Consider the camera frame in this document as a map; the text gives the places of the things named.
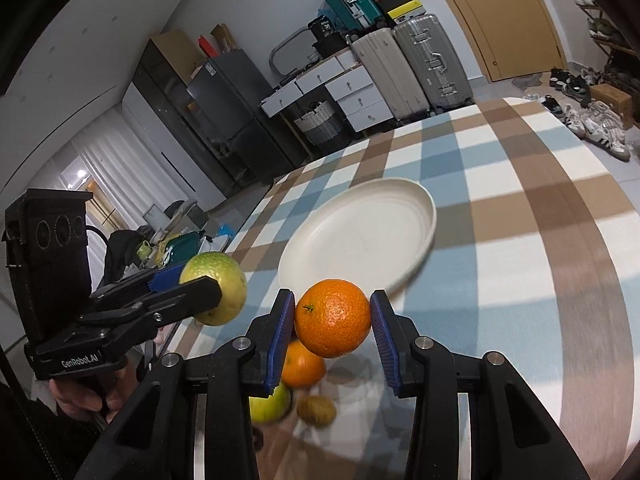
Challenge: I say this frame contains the green-yellow guava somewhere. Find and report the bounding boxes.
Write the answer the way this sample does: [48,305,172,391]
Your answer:
[248,382,292,425]

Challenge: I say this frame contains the small orange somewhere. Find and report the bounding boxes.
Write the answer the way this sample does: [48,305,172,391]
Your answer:
[281,340,326,389]

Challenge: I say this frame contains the yellow-green guava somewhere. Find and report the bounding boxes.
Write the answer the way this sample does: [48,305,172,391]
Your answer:
[179,252,247,326]

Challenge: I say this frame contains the small brown kiwi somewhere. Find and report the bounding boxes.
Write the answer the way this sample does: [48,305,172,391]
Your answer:
[296,396,337,428]

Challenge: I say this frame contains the large orange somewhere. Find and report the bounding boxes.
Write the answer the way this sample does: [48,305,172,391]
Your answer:
[294,278,371,359]

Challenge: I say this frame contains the left hand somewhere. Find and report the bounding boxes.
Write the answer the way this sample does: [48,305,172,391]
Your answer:
[49,362,138,422]

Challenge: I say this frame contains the white curtain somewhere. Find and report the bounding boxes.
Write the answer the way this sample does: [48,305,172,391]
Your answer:
[29,104,196,286]

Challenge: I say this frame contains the black glass cabinet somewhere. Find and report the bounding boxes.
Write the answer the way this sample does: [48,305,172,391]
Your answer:
[132,39,241,198]

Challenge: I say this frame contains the white round plate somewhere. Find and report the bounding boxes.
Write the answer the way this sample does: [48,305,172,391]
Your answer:
[278,178,437,297]

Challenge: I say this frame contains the plaid tablecloth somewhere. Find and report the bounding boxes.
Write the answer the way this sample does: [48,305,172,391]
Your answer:
[170,98,639,479]

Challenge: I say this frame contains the dark grey refrigerator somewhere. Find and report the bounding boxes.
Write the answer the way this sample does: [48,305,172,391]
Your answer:
[186,50,306,180]

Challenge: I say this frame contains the woven laundry basket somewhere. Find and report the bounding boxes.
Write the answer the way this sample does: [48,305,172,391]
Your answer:
[294,101,343,146]

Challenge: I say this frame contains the cardboard box on cabinet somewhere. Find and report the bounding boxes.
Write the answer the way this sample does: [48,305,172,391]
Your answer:
[151,29,205,84]

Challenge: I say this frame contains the oval mirror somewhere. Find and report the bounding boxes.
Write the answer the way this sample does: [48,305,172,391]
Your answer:
[269,27,321,78]

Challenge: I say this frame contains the white drawer cabinet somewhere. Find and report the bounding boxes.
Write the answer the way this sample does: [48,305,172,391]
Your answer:
[260,49,395,132]

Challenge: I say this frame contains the silver suitcase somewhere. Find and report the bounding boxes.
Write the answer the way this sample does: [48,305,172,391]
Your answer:
[393,14,474,115]

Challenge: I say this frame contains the white sneakers on floor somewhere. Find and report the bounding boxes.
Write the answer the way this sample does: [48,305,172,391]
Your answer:
[541,68,631,162]

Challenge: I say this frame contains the beige suitcase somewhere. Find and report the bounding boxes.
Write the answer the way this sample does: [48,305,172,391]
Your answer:
[352,27,430,120]

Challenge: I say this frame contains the brown cardboard box floor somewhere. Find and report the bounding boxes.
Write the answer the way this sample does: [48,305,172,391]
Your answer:
[590,84,634,130]

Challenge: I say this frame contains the yellow black box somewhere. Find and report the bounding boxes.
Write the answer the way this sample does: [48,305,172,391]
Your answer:
[387,0,426,24]

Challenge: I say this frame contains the shoe rack with shoes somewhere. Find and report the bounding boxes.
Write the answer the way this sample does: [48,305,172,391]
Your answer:
[574,0,639,96]

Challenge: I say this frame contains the wooden door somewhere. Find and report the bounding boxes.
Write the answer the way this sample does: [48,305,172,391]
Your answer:
[446,0,566,81]

